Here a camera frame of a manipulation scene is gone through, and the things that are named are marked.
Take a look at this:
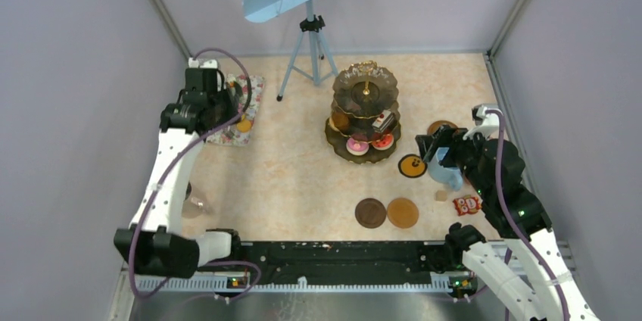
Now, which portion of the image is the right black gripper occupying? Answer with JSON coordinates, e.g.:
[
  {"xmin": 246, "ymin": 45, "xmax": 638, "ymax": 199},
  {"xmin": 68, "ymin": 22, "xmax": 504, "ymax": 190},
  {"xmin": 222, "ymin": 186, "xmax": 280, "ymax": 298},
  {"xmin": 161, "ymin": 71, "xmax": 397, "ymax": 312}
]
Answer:
[{"xmin": 415, "ymin": 123, "xmax": 493, "ymax": 198}]

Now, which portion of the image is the orange sprinkled donut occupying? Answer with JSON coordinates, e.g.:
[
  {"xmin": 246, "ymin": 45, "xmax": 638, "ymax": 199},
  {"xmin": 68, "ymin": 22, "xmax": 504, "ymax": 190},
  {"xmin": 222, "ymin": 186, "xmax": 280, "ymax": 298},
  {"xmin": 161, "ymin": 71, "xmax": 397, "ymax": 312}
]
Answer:
[{"xmin": 371, "ymin": 133, "xmax": 395, "ymax": 151}]

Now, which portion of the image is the brown white layered cake slice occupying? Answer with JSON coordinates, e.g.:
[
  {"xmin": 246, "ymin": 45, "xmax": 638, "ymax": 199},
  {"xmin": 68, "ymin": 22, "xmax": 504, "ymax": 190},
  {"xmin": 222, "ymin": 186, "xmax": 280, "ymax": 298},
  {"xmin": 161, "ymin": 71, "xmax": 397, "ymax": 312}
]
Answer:
[{"xmin": 372, "ymin": 110, "xmax": 395, "ymax": 133}]

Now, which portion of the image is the pink frosted donut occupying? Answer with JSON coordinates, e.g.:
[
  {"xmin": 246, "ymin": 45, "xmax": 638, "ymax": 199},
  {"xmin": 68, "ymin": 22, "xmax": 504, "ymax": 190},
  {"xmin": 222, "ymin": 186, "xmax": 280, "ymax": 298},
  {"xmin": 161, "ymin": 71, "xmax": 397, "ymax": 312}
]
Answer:
[{"xmin": 346, "ymin": 137, "xmax": 369, "ymax": 156}]

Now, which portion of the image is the round golden bun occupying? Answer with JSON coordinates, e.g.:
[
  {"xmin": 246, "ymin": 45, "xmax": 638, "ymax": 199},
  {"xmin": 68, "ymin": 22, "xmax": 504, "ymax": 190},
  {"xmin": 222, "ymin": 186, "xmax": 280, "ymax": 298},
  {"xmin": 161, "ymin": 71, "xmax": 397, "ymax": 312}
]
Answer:
[{"xmin": 329, "ymin": 112, "xmax": 350, "ymax": 132}]

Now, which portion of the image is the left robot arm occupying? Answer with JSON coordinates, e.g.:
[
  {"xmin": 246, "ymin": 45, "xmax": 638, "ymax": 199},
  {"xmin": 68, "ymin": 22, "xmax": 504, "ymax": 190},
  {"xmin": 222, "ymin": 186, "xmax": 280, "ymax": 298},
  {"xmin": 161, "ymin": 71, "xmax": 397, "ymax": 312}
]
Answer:
[{"xmin": 114, "ymin": 67, "xmax": 243, "ymax": 279}]

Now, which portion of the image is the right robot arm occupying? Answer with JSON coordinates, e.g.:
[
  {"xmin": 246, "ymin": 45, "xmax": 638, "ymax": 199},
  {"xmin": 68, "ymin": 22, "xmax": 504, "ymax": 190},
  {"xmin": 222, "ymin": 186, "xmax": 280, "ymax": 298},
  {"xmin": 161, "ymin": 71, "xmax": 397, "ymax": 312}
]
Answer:
[{"xmin": 415, "ymin": 126, "xmax": 598, "ymax": 320}]

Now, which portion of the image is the large wooden saucer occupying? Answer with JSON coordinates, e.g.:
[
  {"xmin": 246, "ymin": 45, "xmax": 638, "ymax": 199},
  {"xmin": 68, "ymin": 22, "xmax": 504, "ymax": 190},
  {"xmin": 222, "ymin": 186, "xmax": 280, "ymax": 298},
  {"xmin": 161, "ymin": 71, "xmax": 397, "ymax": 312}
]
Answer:
[{"xmin": 426, "ymin": 120, "xmax": 457, "ymax": 136}]

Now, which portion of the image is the light blue mug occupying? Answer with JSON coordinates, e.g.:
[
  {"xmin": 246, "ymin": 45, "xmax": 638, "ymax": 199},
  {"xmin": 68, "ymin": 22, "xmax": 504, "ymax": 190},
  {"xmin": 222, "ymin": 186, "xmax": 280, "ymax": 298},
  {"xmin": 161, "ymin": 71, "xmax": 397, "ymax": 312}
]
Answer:
[{"xmin": 427, "ymin": 148, "xmax": 463, "ymax": 191}]

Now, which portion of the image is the black orange round coaster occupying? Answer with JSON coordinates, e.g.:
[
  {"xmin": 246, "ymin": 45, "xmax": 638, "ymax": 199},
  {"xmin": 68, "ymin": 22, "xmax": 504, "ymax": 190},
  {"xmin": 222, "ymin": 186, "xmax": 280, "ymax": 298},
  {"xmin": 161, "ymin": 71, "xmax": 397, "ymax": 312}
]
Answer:
[{"xmin": 397, "ymin": 154, "xmax": 427, "ymax": 179}]

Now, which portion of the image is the floral serving tray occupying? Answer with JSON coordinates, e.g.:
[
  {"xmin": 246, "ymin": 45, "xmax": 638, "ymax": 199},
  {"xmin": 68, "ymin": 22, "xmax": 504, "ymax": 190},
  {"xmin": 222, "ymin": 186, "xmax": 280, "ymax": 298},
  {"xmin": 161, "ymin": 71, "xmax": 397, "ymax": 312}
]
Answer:
[{"xmin": 207, "ymin": 73, "xmax": 266, "ymax": 147}]

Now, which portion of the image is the small wooden cube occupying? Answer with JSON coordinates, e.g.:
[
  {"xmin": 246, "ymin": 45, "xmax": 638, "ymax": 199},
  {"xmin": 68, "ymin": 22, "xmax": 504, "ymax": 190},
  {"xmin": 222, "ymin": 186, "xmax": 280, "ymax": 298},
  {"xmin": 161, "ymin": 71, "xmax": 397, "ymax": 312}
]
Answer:
[{"xmin": 435, "ymin": 190, "xmax": 448, "ymax": 202}]

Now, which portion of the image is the yellow round biscuit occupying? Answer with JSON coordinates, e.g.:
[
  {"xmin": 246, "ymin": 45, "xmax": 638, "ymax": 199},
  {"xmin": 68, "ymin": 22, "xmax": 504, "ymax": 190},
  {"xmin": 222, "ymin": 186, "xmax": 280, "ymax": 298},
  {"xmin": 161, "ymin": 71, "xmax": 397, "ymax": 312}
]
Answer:
[{"xmin": 236, "ymin": 119, "xmax": 253, "ymax": 133}]

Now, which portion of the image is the red snack packet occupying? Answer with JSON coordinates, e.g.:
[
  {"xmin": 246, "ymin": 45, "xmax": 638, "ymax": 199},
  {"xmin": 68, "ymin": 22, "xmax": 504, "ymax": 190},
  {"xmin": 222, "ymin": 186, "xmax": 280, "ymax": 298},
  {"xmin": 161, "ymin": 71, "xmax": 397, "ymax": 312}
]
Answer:
[{"xmin": 453, "ymin": 195, "xmax": 482, "ymax": 217}]

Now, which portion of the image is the light brown round coaster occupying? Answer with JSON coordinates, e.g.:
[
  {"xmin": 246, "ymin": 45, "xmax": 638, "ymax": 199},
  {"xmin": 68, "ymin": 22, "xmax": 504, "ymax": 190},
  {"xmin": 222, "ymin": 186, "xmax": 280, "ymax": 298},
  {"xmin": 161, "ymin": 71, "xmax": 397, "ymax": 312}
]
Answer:
[{"xmin": 387, "ymin": 198, "xmax": 419, "ymax": 229}]

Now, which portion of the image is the three-tier glass cake stand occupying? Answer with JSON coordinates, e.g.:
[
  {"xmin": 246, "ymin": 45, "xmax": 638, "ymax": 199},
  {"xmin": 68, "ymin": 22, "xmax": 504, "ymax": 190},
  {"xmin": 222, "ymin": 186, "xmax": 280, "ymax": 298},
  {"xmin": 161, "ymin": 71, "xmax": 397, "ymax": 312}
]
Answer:
[{"xmin": 325, "ymin": 61, "xmax": 401, "ymax": 164}]

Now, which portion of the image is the dark brown round coaster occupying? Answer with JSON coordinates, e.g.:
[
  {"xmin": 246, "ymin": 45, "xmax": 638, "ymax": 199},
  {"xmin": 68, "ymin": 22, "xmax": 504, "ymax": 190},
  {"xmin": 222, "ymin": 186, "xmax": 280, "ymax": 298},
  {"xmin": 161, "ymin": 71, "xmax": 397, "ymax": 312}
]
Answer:
[{"xmin": 354, "ymin": 198, "xmax": 387, "ymax": 229}]

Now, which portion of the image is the blue tripod stand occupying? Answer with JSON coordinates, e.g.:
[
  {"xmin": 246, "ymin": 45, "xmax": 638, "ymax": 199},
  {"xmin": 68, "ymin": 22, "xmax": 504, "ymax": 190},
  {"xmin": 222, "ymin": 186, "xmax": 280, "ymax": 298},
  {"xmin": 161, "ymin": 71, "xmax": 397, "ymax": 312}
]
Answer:
[{"xmin": 276, "ymin": 0, "xmax": 338, "ymax": 102}]

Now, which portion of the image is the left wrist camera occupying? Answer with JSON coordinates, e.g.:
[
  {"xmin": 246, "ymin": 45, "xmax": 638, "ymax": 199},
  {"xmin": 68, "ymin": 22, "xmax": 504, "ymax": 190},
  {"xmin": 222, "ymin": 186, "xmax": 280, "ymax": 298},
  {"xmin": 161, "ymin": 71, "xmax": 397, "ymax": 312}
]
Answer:
[{"xmin": 188, "ymin": 58, "xmax": 220, "ymax": 70}]

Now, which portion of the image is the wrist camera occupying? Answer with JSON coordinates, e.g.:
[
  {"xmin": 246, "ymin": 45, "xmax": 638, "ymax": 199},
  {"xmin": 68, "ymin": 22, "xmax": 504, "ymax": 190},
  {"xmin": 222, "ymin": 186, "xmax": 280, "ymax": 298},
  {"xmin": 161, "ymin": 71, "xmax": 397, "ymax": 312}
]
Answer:
[
  {"xmin": 463, "ymin": 104, "xmax": 503, "ymax": 139},
  {"xmin": 188, "ymin": 58, "xmax": 220, "ymax": 70}
]

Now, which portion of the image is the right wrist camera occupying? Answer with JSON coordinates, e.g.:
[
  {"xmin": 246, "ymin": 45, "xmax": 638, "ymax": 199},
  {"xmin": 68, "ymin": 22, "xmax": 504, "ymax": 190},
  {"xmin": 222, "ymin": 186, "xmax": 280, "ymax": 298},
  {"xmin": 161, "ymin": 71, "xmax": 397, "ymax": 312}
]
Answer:
[{"xmin": 463, "ymin": 104, "xmax": 503, "ymax": 139}]

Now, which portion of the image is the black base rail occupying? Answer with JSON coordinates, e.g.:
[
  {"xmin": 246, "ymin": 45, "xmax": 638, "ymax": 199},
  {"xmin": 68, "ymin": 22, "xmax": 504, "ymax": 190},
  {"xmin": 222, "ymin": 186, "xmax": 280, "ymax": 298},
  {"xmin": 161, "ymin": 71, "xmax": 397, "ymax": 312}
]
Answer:
[{"xmin": 134, "ymin": 241, "xmax": 484, "ymax": 298}]

